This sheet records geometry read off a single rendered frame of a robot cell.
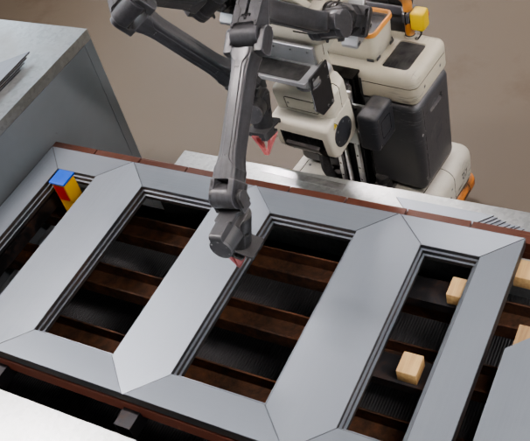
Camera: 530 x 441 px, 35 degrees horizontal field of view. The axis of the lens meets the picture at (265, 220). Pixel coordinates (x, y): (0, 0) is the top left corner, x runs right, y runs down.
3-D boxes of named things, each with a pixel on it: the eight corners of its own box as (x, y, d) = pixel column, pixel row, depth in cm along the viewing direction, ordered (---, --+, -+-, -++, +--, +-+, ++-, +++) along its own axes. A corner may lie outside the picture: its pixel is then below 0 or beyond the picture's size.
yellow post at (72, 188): (87, 228, 276) (64, 186, 262) (74, 226, 278) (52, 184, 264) (94, 218, 278) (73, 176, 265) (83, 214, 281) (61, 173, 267)
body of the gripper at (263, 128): (282, 123, 247) (279, 101, 243) (266, 139, 239) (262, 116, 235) (261, 121, 250) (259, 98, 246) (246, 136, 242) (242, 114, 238)
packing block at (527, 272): (533, 290, 210) (533, 280, 207) (512, 286, 212) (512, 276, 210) (539, 272, 214) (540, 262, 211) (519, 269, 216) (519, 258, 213)
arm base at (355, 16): (373, 6, 234) (336, 0, 240) (359, 3, 227) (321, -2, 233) (367, 38, 236) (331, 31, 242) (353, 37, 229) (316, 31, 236)
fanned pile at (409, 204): (518, 263, 229) (518, 254, 226) (382, 235, 246) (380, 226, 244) (530, 231, 236) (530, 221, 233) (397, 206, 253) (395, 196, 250)
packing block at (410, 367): (416, 385, 199) (415, 376, 196) (397, 380, 201) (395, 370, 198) (425, 365, 202) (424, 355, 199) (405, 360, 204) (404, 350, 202)
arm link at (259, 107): (248, 64, 236) (228, 82, 240) (239, 81, 226) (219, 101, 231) (279, 93, 239) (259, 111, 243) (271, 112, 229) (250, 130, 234)
